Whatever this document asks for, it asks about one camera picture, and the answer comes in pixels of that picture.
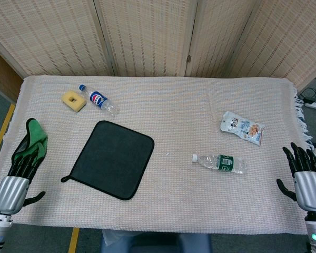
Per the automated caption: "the beige woven tablecloth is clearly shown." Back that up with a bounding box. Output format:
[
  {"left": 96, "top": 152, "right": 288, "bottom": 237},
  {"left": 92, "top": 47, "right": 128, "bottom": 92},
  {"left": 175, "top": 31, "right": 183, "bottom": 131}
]
[{"left": 0, "top": 75, "right": 314, "bottom": 236}]

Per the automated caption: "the dark grey yellow-backed cloth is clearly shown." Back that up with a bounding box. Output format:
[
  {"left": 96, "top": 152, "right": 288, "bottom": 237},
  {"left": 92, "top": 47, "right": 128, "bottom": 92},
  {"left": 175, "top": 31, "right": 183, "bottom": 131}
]
[{"left": 60, "top": 120, "right": 155, "bottom": 201}]

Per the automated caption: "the green label water bottle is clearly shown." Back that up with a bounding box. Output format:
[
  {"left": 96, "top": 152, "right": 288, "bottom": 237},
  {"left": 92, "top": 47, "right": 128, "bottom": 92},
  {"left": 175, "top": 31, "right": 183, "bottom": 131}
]
[{"left": 191, "top": 153, "right": 249, "bottom": 175}]

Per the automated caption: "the yellow sponge with hole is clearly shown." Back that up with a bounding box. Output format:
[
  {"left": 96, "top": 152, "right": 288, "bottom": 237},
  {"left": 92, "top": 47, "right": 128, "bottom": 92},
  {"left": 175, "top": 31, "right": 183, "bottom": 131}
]
[{"left": 61, "top": 90, "right": 87, "bottom": 112}]

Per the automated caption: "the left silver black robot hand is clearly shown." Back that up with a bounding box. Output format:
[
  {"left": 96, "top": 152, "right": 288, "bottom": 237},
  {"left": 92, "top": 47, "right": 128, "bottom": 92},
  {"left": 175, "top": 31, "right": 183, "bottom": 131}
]
[{"left": 0, "top": 146, "right": 46, "bottom": 216}]

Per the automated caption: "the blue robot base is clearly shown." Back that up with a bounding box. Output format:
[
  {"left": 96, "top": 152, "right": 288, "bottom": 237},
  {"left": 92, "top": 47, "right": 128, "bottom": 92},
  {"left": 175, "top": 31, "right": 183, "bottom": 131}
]
[{"left": 100, "top": 228, "right": 212, "bottom": 253}]

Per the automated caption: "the blue label cola bottle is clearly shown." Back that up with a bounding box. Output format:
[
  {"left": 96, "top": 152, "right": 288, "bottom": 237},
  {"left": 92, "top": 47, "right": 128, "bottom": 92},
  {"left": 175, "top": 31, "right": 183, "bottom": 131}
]
[{"left": 78, "top": 84, "right": 120, "bottom": 118}]

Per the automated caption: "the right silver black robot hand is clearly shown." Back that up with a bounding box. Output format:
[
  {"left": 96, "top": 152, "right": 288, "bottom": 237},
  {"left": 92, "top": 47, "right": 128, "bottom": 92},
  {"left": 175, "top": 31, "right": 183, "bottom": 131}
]
[{"left": 276, "top": 142, "right": 316, "bottom": 213}]

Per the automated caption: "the green cloth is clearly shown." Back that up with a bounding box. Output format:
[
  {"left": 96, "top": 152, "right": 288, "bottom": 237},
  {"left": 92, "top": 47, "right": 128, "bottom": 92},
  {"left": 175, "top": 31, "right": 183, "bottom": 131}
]
[{"left": 10, "top": 118, "right": 49, "bottom": 169}]

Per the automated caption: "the white snack bag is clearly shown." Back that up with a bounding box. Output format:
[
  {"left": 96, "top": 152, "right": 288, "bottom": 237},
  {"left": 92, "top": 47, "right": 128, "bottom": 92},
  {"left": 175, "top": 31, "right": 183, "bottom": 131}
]
[{"left": 220, "top": 110, "right": 265, "bottom": 147}]

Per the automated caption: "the brown wooden board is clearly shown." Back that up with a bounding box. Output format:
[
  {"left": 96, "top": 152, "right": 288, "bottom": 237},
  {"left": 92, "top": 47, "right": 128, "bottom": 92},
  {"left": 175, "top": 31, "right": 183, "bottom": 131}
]
[{"left": 0, "top": 44, "right": 24, "bottom": 103}]

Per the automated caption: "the woven folding screen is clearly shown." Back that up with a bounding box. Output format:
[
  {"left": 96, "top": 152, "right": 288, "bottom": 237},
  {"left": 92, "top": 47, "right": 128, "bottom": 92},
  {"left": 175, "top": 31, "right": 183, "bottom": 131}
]
[{"left": 0, "top": 0, "right": 316, "bottom": 92}]

